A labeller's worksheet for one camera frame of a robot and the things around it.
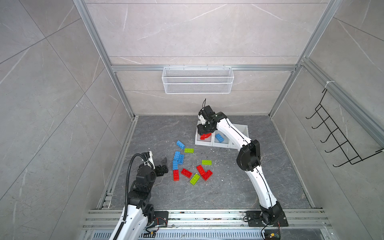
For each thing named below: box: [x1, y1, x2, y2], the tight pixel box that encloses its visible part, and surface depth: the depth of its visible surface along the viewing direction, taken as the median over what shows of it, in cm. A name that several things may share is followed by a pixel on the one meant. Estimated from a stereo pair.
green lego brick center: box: [201, 159, 213, 166], surface depth 95 cm
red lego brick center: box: [196, 165, 205, 176], surface depth 91 cm
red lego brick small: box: [181, 168, 193, 179], surface depth 90 cm
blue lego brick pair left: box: [173, 151, 181, 161], surface depth 97 cm
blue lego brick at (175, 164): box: [172, 159, 179, 171], surface depth 92 cm
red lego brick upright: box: [172, 169, 180, 182], surface depth 89 cm
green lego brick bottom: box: [189, 173, 201, 185], surface depth 87 cm
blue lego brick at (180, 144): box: [176, 140, 186, 150], surface depth 102 cm
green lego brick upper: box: [184, 148, 195, 154], surface depth 101 cm
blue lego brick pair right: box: [178, 154, 185, 165], surface depth 95 cm
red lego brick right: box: [201, 169, 213, 182], surface depth 89 cm
